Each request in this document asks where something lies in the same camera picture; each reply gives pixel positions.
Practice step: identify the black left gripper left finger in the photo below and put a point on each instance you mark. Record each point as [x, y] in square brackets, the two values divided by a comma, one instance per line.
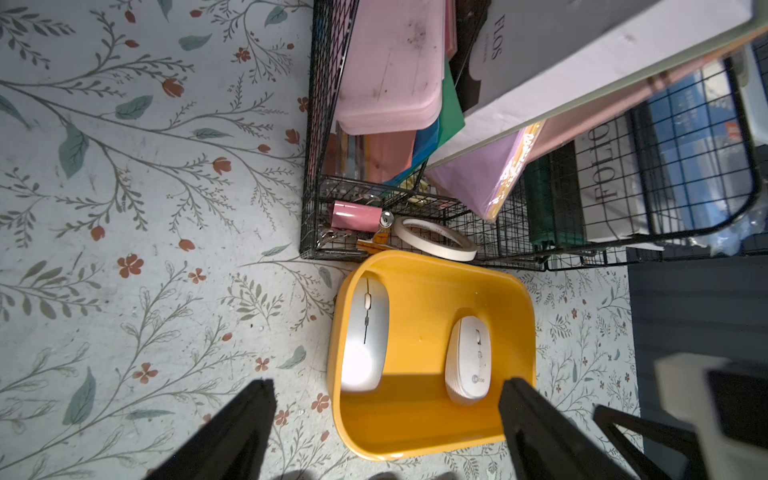
[232, 445]

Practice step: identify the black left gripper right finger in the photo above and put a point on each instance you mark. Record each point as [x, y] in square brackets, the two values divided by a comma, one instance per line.
[543, 444]

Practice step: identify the small white mouse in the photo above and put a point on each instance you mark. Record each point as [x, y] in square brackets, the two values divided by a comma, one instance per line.
[468, 363]

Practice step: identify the silver grey mouse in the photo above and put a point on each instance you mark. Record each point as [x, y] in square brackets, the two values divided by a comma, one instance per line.
[366, 341]

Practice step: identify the yellow plastic storage box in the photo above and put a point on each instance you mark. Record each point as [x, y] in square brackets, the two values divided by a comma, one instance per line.
[410, 413]

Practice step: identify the white FLOS box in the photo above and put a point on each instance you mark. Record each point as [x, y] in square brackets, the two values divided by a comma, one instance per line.
[531, 58]

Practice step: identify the beige masking tape roll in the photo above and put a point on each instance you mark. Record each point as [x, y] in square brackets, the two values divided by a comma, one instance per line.
[435, 239]

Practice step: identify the green book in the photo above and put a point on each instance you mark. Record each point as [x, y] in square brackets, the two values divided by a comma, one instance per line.
[553, 200]

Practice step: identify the white FOLIO notebook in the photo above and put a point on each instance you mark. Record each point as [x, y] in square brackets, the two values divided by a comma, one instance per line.
[610, 185]

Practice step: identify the pink binder clip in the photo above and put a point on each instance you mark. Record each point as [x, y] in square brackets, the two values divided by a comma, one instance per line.
[355, 217]

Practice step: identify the purple paper pack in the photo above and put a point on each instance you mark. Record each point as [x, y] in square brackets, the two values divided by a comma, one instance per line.
[483, 178]

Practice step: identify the blue packaged stationery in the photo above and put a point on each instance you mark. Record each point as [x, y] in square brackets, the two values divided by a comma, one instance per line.
[699, 169]

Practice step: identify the pink pencil case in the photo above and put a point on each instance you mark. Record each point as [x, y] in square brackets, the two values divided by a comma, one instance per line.
[394, 70]

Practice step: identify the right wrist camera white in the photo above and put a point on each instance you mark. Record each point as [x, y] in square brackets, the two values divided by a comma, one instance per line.
[726, 403]

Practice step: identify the black wire desk organizer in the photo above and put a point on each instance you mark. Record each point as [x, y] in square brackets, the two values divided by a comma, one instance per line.
[505, 242]

